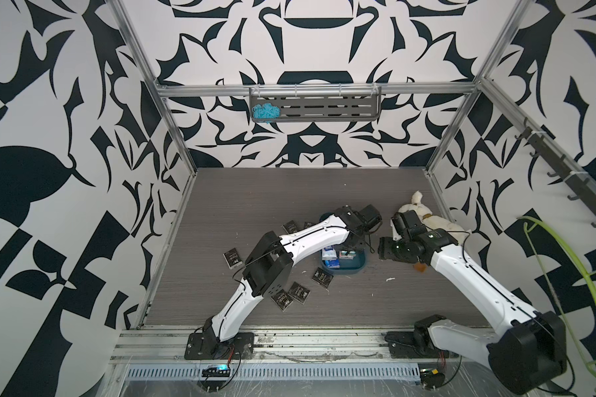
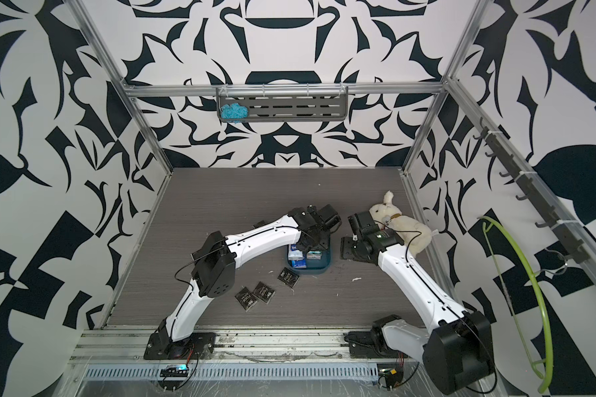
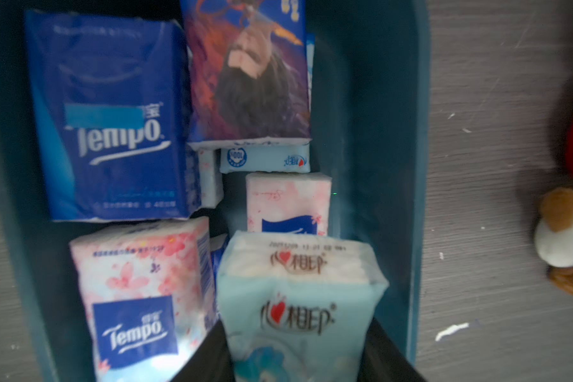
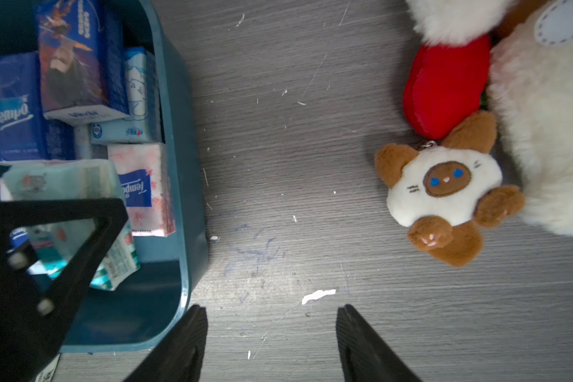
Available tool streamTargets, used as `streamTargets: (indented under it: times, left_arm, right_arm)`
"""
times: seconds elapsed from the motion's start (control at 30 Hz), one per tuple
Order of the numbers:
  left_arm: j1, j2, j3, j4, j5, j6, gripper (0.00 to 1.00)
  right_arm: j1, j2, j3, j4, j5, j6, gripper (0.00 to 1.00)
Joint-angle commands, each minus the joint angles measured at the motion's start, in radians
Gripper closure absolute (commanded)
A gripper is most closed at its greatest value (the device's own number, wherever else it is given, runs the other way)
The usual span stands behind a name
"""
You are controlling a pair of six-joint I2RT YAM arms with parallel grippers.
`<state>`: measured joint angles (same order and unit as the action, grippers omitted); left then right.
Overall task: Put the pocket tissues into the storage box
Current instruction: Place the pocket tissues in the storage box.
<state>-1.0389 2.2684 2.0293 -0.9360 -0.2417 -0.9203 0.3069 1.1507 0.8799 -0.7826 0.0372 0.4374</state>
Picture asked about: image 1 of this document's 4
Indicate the white plush toy dog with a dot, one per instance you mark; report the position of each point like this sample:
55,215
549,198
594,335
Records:
427,218

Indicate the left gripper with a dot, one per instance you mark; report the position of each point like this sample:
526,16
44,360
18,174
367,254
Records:
358,244

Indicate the small black electronics box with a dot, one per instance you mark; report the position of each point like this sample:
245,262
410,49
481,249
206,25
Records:
216,371

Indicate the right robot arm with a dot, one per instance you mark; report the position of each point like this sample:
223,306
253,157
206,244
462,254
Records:
524,348

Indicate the cyan crumpled item in rack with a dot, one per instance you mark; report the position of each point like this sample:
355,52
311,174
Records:
265,112

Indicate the green hoop tube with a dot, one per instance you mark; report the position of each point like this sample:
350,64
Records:
530,223

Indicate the white ribbed cable duct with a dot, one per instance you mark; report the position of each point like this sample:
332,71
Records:
409,372

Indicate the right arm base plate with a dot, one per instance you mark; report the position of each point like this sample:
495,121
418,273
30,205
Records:
403,345

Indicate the teal plastic storage box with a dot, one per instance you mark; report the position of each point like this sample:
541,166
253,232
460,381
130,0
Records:
348,268

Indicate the pink blue Tempo tissue pack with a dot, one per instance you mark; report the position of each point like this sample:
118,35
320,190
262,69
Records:
329,254

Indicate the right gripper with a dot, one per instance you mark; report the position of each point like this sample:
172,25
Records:
383,251

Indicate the dark blue Tempo tissue pack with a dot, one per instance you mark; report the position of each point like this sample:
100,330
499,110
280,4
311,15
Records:
332,264

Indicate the grey slotted wall rack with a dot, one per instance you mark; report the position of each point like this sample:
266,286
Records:
320,104

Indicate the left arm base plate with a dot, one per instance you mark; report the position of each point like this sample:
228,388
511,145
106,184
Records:
200,347

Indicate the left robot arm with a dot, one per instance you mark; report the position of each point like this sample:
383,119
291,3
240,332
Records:
267,268

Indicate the black round plug box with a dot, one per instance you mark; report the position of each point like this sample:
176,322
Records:
432,379

